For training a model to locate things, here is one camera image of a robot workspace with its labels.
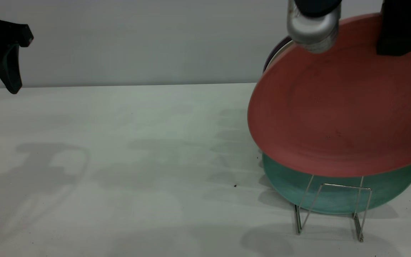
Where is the dark purple plate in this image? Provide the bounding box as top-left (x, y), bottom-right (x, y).
top-left (263, 36), bottom-right (293, 72)

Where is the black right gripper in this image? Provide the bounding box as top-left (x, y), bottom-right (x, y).
top-left (376, 0), bottom-right (411, 104)

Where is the green plate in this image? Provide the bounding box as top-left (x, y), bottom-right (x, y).
top-left (262, 153), bottom-right (411, 215)

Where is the beige plate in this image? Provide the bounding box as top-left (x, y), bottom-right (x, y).
top-left (267, 40), bottom-right (296, 68)

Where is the pink plate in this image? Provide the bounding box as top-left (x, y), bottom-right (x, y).
top-left (247, 14), bottom-right (411, 178)

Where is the silver wire plate rack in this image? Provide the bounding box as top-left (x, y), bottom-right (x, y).
top-left (294, 174), bottom-right (372, 243)

